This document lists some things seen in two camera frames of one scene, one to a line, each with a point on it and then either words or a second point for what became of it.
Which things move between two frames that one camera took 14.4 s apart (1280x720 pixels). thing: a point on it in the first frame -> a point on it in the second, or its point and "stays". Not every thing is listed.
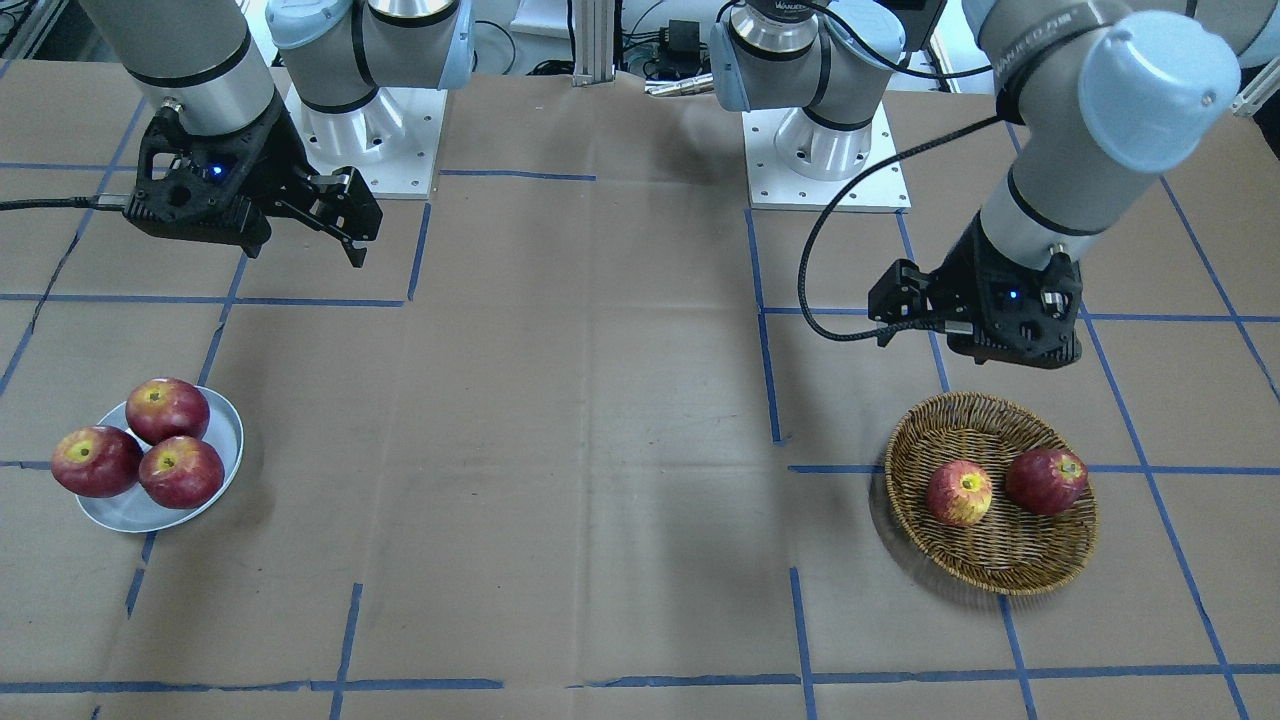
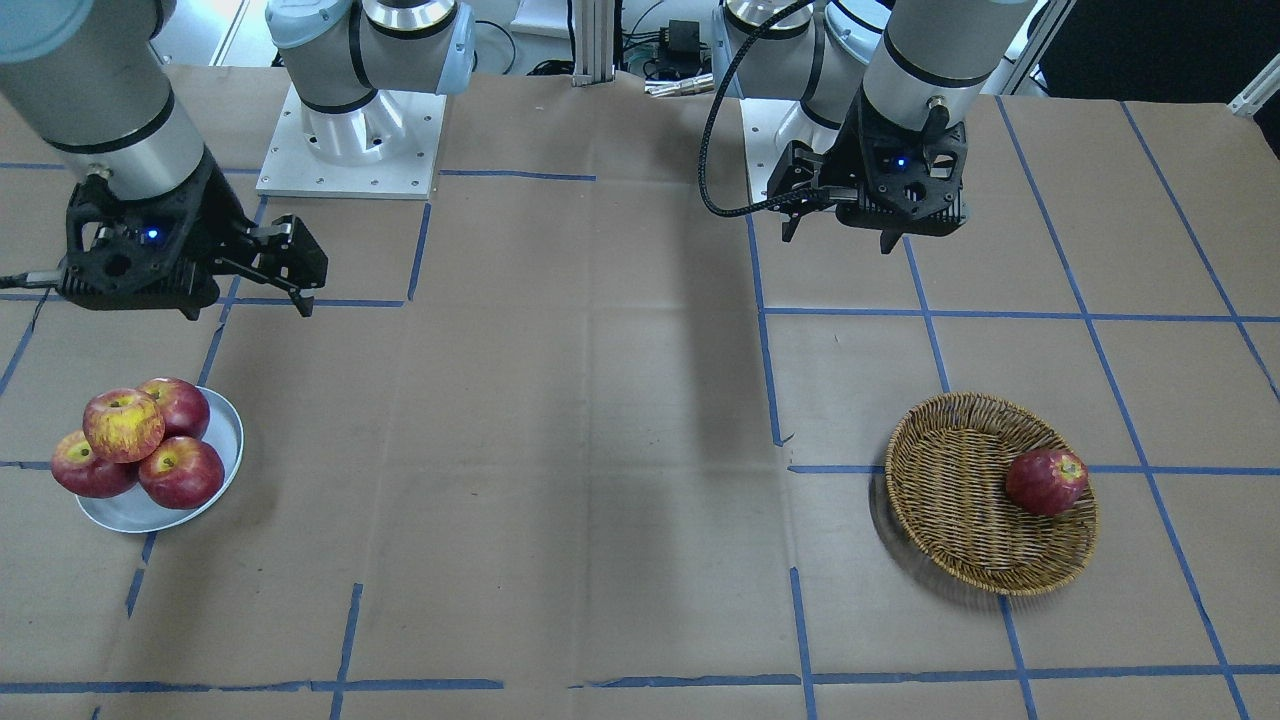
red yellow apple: [959, 492] -> [123, 425]
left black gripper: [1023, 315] -> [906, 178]
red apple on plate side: [97, 461] stays
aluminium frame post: [594, 42] stays
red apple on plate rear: [164, 407] stays
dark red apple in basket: [1046, 481] stays
